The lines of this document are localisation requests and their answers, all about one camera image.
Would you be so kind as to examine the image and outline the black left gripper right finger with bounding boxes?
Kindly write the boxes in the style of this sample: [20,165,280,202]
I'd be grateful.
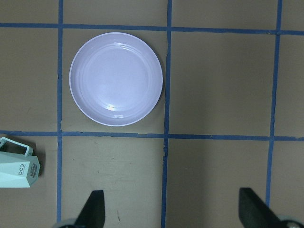
[238,188,282,228]

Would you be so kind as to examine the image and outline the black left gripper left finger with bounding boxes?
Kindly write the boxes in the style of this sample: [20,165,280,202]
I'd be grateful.
[74,190,105,228]

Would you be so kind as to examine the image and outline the mint green faceted cup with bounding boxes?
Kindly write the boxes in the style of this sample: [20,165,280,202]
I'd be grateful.
[0,137,40,188]

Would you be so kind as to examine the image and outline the lavender round plate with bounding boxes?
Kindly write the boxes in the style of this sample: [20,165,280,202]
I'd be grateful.
[69,32,163,127]

